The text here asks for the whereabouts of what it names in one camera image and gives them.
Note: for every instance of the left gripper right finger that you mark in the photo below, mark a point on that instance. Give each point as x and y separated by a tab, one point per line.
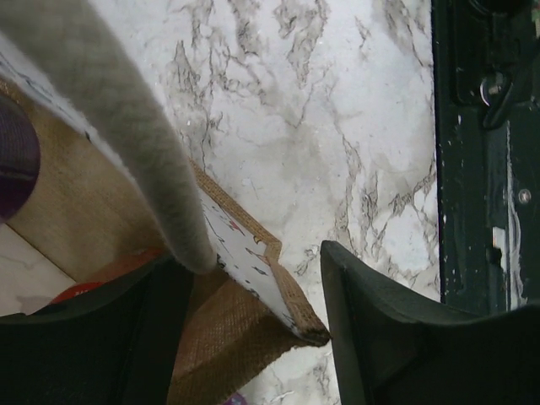
392	345

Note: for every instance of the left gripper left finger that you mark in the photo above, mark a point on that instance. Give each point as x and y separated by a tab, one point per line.
115	344

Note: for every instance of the red cola can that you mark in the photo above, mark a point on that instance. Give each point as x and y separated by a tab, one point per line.
109	272

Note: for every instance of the purple fanta can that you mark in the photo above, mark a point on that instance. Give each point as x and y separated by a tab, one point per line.
236	399
20	158

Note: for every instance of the burlap canvas tote bag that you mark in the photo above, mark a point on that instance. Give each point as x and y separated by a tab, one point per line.
114	179

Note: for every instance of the purple Fanta can front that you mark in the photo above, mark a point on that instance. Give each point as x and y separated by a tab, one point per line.
20	158

